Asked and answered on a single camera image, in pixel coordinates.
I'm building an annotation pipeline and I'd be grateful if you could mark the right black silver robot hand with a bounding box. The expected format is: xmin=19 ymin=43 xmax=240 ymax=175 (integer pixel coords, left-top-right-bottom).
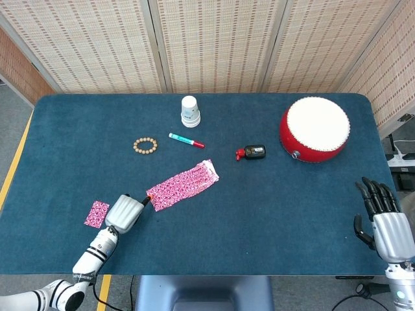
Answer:
xmin=353 ymin=176 xmax=415 ymax=264

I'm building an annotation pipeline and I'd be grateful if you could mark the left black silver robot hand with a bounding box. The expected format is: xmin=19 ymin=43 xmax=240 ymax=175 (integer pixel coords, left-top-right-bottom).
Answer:
xmin=104 ymin=193 xmax=154 ymax=235

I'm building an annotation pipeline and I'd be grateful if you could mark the single pink patterned card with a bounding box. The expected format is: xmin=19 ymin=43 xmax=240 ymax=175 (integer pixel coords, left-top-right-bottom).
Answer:
xmin=84 ymin=200 xmax=111 ymax=229

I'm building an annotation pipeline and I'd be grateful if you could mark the pink floral fabric strip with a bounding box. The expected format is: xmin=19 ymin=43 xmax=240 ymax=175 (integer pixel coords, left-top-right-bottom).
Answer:
xmin=145 ymin=159 xmax=220 ymax=213

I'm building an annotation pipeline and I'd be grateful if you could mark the grey robot base body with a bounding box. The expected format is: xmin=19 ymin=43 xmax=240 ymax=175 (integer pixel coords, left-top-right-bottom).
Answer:
xmin=134 ymin=275 xmax=275 ymax=311

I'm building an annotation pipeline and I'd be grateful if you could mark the black caster wheel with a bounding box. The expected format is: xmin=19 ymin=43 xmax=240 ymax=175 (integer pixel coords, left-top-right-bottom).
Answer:
xmin=355 ymin=282 xmax=388 ymax=301

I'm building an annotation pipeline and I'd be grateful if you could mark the white power strip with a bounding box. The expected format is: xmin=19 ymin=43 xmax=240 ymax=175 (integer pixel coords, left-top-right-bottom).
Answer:
xmin=386 ymin=152 xmax=415 ymax=168

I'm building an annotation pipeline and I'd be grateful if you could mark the yellow floor tape strip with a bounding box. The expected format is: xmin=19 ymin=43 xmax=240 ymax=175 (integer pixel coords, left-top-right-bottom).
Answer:
xmin=96 ymin=274 xmax=113 ymax=311
xmin=0 ymin=109 xmax=34 ymax=211

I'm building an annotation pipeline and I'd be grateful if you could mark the teal marker with red cap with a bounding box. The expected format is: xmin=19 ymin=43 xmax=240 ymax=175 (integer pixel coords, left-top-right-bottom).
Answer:
xmin=168 ymin=132 xmax=206 ymax=149

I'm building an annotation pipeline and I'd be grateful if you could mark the blue felt table cover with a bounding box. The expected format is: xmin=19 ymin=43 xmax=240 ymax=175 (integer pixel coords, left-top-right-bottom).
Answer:
xmin=0 ymin=93 xmax=399 ymax=277

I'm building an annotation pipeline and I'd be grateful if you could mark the white paper cup stack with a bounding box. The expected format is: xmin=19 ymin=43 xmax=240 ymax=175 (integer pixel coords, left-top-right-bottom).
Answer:
xmin=180 ymin=95 xmax=201 ymax=128

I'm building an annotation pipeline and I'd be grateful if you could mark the red drum with white skin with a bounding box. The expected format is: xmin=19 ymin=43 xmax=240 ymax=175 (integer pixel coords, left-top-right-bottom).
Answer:
xmin=279 ymin=96 xmax=351 ymax=164

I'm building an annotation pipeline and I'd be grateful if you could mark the small black bottle red cap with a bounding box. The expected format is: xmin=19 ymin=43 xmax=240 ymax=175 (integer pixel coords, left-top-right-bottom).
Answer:
xmin=235 ymin=144 xmax=267 ymax=162

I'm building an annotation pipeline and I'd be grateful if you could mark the woven bamboo screen panel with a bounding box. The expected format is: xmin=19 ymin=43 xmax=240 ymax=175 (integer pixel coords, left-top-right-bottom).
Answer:
xmin=149 ymin=0 xmax=289 ymax=95
xmin=261 ymin=0 xmax=410 ymax=95
xmin=337 ymin=0 xmax=415 ymax=139
xmin=0 ymin=0 xmax=167 ymax=95

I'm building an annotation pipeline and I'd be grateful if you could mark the wooden bead bracelet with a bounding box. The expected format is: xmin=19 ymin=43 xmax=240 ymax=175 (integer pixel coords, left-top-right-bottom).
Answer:
xmin=133 ymin=137 xmax=159 ymax=155

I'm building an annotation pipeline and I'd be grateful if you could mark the black floor cable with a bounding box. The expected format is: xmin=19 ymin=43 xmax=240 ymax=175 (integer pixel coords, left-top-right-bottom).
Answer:
xmin=330 ymin=295 xmax=393 ymax=311

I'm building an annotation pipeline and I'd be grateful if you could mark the white power cable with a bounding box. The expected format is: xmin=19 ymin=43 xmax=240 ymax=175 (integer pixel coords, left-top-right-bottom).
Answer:
xmin=388 ymin=132 xmax=415 ymax=157

